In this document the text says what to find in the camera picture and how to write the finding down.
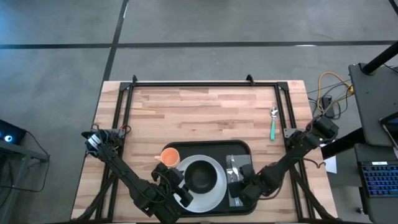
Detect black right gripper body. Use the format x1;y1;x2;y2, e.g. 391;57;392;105
244;174;267;207

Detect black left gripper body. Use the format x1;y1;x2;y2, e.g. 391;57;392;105
151;162;187;195

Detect grey cloth napkin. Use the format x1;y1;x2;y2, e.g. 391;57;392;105
225;154;252;208

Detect white round plate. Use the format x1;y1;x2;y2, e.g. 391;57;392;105
173;154;228;214

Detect orange ceramic mug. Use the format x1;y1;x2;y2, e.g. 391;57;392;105
154;147;182;169

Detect black bowl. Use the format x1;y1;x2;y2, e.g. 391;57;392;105
183;159;219;195

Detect black plastic tray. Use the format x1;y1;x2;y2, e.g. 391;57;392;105
161;139;259;218

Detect white paper sheet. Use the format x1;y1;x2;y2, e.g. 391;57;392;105
323;154;338;174

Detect black power adapter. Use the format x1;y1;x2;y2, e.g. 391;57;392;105
321;95;334;110

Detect dark lower desk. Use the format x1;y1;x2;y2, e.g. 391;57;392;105
353;142;398;224

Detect backlit computer keyboard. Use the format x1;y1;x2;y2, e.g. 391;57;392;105
358;161;398;199

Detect grey desk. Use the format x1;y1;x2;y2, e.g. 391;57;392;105
348;62;398;147

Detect laptop screen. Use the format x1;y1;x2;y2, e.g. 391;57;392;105
379;111;398;151

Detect black box with blue light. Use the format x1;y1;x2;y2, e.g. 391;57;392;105
0;119;27;146

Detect black slanted pole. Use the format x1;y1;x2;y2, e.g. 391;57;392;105
361;41;398;76

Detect spoon with teal handle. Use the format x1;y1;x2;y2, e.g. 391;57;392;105
269;106;279;142

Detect black aluminium table frame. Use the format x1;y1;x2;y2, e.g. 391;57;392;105
73;74;341;223

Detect yellow cable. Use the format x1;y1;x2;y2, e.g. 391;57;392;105
317;72;354;113

